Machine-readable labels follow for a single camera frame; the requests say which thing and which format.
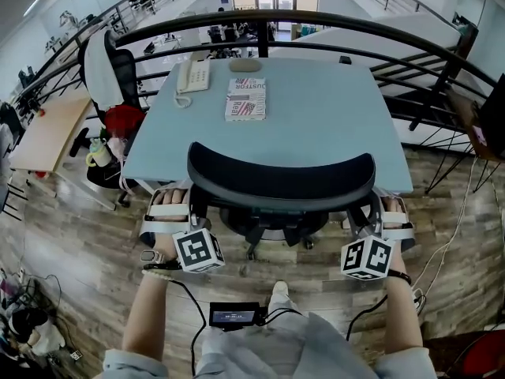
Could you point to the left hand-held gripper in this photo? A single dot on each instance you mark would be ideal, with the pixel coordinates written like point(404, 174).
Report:
point(199, 251)

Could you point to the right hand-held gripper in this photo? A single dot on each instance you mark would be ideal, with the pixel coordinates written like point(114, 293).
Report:
point(367, 259)

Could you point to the black office chair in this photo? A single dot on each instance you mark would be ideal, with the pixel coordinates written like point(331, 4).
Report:
point(276, 176)

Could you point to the person's right forearm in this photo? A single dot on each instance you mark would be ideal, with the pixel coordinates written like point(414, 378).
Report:
point(402, 318)

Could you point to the person's left forearm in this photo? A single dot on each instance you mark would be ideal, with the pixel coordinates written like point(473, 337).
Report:
point(152, 314)

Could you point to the red chair seat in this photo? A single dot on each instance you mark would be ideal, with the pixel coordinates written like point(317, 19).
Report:
point(485, 353)

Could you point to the light blue desk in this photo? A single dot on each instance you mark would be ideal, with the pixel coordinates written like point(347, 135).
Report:
point(315, 113)

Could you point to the white desk telephone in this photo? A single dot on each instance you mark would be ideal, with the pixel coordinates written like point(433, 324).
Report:
point(195, 75)

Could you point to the light wooden desk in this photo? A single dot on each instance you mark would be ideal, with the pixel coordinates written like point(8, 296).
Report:
point(47, 136)

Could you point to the black mesh swivel chair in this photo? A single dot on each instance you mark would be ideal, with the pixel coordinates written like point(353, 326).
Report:
point(126, 69)

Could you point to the small black desk clamp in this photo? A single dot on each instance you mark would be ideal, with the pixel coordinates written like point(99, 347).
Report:
point(345, 59)

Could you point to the person's right hand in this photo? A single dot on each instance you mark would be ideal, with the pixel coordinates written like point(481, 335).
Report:
point(392, 204)

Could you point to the person's left hand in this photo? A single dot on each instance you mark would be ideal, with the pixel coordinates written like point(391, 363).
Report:
point(169, 197)

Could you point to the black wrist band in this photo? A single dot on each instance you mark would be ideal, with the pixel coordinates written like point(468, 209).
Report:
point(401, 276)

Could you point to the silver wristwatch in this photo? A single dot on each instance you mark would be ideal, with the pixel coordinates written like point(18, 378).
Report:
point(150, 256)

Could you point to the small black screen device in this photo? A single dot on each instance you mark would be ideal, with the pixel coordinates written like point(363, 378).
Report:
point(233, 314)

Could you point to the person's white shoe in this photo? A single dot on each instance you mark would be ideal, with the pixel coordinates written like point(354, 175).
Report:
point(280, 288)

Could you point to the person's light blue clothing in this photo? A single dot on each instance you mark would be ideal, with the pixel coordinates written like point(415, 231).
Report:
point(276, 350)

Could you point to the pink bag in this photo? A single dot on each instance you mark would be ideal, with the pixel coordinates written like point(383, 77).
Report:
point(116, 146)

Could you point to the green and white cup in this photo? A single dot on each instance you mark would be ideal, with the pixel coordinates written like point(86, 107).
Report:
point(100, 154)

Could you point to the red cushion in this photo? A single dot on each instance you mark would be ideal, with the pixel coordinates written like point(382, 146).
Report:
point(124, 118)

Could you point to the flag print box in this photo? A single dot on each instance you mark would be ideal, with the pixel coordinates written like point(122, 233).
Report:
point(246, 101)

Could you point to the small printed floor tag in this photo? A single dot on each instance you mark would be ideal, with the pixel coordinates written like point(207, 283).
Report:
point(76, 355)

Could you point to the brown wooden side table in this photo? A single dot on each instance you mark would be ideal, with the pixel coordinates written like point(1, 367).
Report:
point(463, 113)

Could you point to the black and white floor clutter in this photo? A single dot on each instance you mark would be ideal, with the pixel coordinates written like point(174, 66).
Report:
point(31, 326)

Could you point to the beige oval pad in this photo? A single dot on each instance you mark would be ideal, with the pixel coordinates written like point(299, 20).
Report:
point(245, 65)

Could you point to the black monitor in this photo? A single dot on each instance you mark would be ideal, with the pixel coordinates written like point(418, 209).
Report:
point(495, 113)

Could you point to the white garment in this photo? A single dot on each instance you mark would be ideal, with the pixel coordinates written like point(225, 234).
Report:
point(102, 73)

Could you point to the black metal railing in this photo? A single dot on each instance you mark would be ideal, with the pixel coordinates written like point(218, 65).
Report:
point(300, 13)

